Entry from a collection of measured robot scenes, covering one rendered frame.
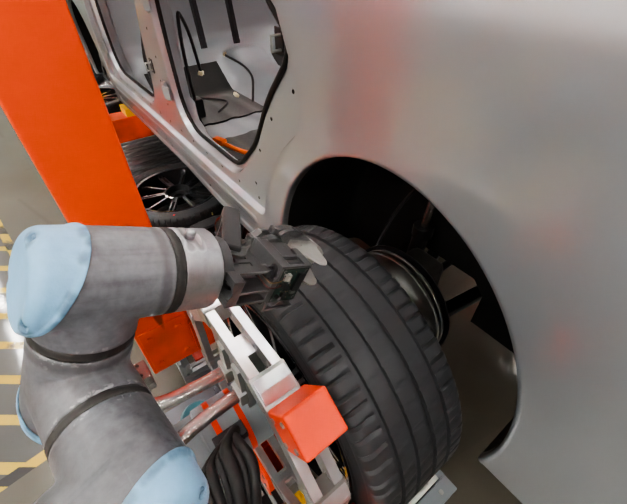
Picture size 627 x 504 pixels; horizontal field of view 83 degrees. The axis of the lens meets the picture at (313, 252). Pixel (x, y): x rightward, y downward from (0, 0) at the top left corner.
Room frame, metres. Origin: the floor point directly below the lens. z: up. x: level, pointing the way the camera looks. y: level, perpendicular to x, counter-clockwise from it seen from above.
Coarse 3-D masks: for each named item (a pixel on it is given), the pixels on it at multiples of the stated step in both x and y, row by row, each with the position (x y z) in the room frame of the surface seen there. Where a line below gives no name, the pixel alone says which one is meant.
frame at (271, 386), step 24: (192, 312) 0.51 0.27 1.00; (216, 312) 0.42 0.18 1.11; (240, 312) 0.42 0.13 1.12; (216, 336) 0.39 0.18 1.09; (216, 360) 0.54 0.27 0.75; (240, 360) 0.32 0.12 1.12; (264, 360) 0.33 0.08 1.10; (264, 384) 0.27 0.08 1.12; (288, 384) 0.28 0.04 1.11; (264, 408) 0.24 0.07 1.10; (264, 456) 0.34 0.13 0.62; (288, 456) 0.20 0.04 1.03; (288, 480) 0.28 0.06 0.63; (312, 480) 0.18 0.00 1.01; (336, 480) 0.18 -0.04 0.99
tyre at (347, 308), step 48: (336, 240) 0.56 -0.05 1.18; (336, 288) 0.43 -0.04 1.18; (384, 288) 0.43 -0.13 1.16; (288, 336) 0.34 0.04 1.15; (336, 336) 0.34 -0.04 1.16; (384, 336) 0.36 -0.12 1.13; (432, 336) 0.37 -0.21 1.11; (336, 384) 0.27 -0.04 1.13; (384, 384) 0.28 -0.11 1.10; (432, 384) 0.30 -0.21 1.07; (384, 432) 0.23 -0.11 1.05; (432, 432) 0.25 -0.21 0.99; (384, 480) 0.18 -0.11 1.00
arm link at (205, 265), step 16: (192, 240) 0.28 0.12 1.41; (208, 240) 0.28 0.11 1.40; (192, 256) 0.26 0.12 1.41; (208, 256) 0.27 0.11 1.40; (192, 272) 0.24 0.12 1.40; (208, 272) 0.25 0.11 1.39; (192, 288) 0.24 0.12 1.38; (208, 288) 0.25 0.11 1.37; (192, 304) 0.24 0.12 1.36; (208, 304) 0.25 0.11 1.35
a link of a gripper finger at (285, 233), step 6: (270, 228) 0.37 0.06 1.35; (276, 228) 0.37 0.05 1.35; (282, 228) 0.38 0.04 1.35; (288, 228) 0.38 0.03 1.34; (294, 228) 0.39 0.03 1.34; (276, 234) 0.37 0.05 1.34; (282, 234) 0.37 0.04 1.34; (288, 234) 0.37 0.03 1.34; (294, 234) 0.38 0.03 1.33; (300, 234) 0.40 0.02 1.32; (282, 240) 0.37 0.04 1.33; (288, 240) 0.38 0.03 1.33; (300, 240) 0.39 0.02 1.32; (306, 240) 0.40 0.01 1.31
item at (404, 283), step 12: (372, 252) 0.74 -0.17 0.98; (384, 252) 0.72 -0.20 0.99; (384, 264) 0.69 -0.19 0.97; (396, 264) 0.67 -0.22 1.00; (408, 264) 0.66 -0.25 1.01; (396, 276) 0.66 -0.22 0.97; (408, 276) 0.63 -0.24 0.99; (420, 276) 0.63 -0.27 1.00; (408, 288) 0.62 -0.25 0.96; (420, 288) 0.60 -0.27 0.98; (420, 300) 0.59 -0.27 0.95; (432, 300) 0.59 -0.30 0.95; (420, 312) 0.58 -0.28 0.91; (432, 312) 0.56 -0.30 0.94; (432, 324) 0.55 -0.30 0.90
